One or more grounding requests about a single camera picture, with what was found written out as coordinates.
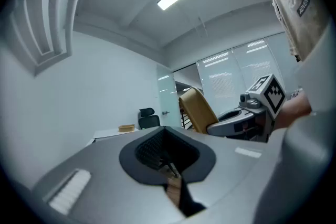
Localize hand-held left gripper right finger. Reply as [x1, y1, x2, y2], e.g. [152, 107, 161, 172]
[162, 125, 271, 218]

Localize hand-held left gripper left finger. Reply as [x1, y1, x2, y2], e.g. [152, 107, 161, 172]
[32, 125, 187, 224]

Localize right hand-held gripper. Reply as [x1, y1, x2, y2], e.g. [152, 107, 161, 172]
[206, 73, 287, 143]

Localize yellow tray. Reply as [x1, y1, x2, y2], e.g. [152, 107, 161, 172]
[118, 124, 136, 133]

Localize person's right forearm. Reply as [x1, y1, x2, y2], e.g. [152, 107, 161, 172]
[272, 91, 313, 130]

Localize white window blinds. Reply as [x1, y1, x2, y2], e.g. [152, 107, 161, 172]
[196, 36, 286, 116]

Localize frosted glass door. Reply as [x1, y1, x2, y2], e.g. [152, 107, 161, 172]
[156, 64, 182, 129]

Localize black office chair with headrest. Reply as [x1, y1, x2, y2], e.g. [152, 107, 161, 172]
[138, 107, 161, 130]

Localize beige printed t-shirt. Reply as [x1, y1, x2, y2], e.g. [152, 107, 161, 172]
[262, 0, 334, 62]

